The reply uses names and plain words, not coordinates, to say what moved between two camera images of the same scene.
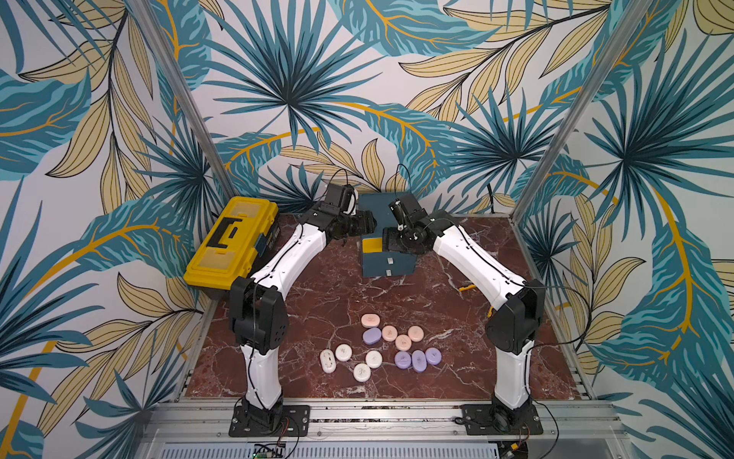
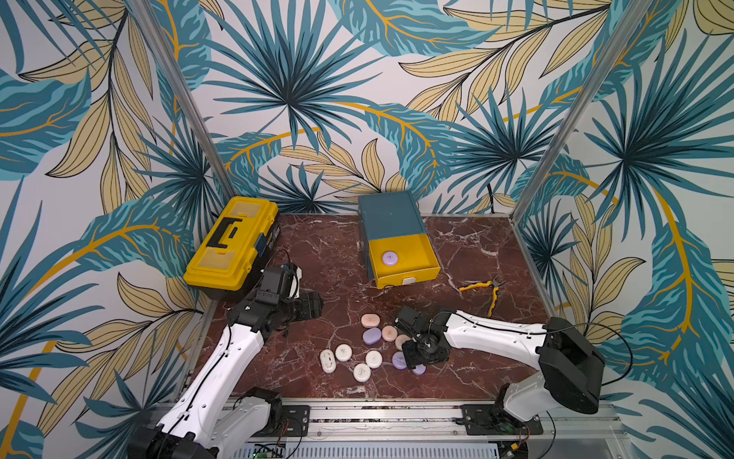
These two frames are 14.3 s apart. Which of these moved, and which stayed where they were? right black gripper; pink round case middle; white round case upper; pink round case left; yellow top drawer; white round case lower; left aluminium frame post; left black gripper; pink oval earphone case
Moved: right black gripper; yellow top drawer; left black gripper
Stayed: pink round case left; white round case lower; pink oval earphone case; white round case upper; pink round case middle; left aluminium frame post
